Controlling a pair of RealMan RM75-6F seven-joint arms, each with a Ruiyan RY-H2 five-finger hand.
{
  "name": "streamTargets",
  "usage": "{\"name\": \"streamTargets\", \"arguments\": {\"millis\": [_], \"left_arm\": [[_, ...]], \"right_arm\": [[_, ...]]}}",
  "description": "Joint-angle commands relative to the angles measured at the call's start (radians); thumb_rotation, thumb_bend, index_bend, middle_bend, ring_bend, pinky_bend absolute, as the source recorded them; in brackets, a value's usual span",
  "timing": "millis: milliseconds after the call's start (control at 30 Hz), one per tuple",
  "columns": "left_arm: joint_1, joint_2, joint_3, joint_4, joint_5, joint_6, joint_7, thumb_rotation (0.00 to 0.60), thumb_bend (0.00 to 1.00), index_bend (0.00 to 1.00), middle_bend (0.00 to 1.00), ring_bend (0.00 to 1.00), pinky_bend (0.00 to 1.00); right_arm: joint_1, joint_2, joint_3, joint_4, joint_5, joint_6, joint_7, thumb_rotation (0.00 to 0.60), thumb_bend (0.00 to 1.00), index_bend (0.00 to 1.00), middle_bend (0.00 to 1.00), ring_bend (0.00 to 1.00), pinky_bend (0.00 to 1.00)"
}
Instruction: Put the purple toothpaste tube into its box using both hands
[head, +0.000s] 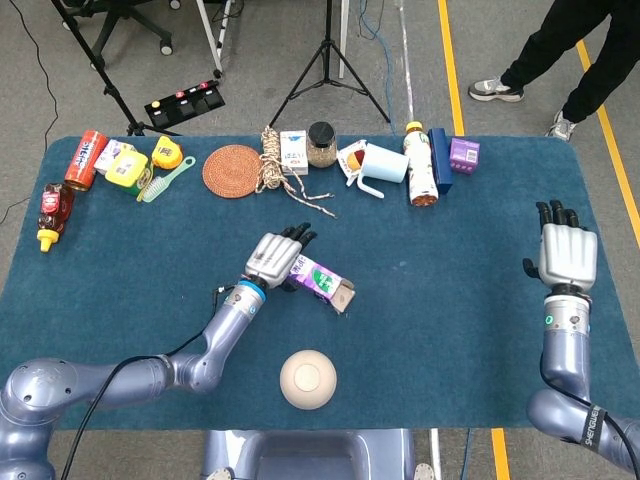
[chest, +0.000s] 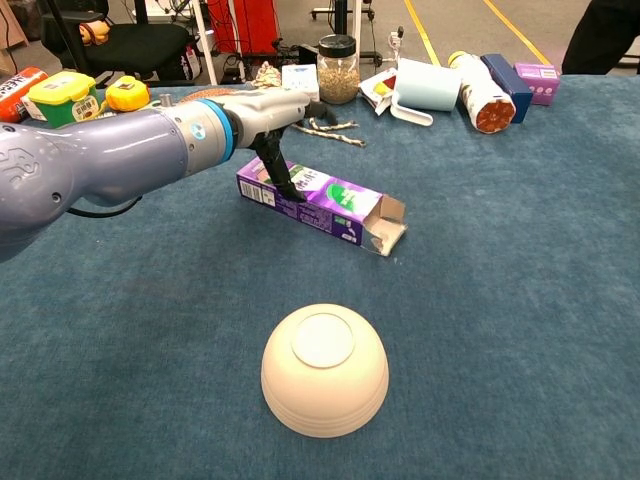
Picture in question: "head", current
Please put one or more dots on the black foot pedal board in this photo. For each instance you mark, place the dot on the black foot pedal board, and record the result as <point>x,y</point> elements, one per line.
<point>185,106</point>

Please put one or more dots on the white red snack packet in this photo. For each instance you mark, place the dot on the white red snack packet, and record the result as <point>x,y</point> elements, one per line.
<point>350,160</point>

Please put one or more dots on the white carton with red print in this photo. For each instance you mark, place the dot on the white carton with red print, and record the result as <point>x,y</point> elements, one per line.
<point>294,152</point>

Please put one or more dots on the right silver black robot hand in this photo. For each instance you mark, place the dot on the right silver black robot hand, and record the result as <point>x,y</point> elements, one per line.
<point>567,260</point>

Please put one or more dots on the light blue plastic mug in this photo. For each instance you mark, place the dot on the light blue plastic mug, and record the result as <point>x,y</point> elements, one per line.
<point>385,165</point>

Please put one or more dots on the white frame leg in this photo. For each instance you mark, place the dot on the white frame leg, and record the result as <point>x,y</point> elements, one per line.
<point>210,35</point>

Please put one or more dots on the beige upturned bowl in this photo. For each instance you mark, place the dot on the beige upturned bowl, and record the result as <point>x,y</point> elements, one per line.
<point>308,380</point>

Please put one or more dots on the person in black trousers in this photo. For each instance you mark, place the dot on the person in black trousers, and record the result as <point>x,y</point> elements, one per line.
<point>555,35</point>

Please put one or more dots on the yellow lid green container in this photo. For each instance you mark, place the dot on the yellow lid green container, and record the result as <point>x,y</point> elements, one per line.
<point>125,167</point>

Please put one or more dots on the purple cardboard box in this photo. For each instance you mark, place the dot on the purple cardboard box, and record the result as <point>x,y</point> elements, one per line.
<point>317,280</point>

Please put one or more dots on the black tripod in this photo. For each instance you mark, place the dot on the black tripod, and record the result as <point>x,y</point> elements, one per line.
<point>327,50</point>

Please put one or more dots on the dark blue box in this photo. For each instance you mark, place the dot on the dark blue box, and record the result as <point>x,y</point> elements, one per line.
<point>441,160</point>

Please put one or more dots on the blue felt table mat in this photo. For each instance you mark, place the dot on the blue felt table mat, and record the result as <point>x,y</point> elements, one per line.
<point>150,240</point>

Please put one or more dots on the white pink packet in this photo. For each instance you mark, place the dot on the white pink packet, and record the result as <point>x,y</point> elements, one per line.
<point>111,152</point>

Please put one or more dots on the grey white sneaker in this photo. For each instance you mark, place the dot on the grey white sneaker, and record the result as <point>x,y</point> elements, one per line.
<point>495,90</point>
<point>561,127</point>

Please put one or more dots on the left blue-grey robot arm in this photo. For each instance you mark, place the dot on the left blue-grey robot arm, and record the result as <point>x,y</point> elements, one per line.
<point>225,330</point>

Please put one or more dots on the red chips can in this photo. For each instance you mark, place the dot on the red chips can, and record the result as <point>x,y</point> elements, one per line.
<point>85,160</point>

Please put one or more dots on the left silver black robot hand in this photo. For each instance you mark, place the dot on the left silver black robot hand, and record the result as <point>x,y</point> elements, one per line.
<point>270,257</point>

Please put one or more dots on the yellow tape measure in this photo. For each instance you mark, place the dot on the yellow tape measure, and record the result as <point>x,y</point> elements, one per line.
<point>165,152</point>

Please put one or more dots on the white pole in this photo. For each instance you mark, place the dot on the white pole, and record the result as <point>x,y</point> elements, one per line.
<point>343,37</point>

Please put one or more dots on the drink bottle yellow cap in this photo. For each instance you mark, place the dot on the drink bottle yellow cap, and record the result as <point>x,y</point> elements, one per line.
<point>421,170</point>

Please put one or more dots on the brown syrup bottle yellow cap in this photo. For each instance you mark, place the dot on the brown syrup bottle yellow cap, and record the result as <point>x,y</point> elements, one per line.
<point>52,210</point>

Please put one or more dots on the black light stand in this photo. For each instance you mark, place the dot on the black light stand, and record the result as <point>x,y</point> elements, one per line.
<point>107,87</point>

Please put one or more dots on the light green brush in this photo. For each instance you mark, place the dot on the light green brush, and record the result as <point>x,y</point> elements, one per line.
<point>156,187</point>

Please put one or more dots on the blue-grey robot torso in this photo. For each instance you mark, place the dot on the blue-grey robot torso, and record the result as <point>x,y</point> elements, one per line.
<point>310,455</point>

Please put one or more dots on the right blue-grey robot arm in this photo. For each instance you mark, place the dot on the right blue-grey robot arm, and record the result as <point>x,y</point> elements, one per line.
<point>562,350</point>

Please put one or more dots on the black office chair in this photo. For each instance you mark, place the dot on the black office chair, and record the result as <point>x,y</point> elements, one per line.
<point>120,15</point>

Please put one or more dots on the glass jar black lid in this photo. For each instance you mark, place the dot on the glass jar black lid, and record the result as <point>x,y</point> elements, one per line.
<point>321,145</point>

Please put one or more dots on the round woven orange coaster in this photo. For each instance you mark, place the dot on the round woven orange coaster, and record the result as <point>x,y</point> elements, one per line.
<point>232,171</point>

